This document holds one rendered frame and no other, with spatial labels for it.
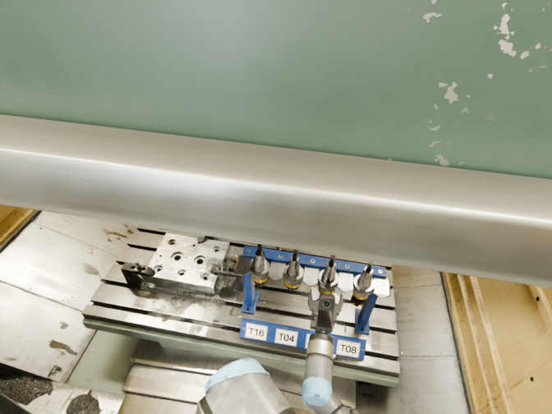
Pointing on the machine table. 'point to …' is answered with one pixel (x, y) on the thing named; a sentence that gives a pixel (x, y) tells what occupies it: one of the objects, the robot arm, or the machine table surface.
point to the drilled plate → (187, 281)
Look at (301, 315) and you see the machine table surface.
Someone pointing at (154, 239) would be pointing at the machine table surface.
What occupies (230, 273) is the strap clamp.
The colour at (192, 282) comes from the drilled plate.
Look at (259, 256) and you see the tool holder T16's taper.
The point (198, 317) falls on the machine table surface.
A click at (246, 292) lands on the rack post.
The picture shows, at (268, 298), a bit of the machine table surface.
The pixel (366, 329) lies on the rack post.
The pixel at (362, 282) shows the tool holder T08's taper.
